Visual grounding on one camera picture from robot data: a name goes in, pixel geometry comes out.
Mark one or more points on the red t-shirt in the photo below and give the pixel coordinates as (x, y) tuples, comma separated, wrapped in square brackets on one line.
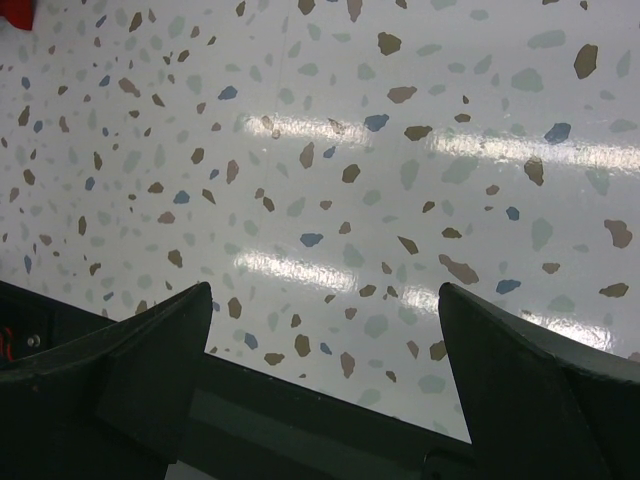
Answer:
[(20, 14)]

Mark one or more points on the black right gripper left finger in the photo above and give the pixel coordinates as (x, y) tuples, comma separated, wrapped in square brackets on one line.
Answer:
[(86, 397)]

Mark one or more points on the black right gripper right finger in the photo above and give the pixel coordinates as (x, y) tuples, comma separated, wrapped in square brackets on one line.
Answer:
[(537, 404)]

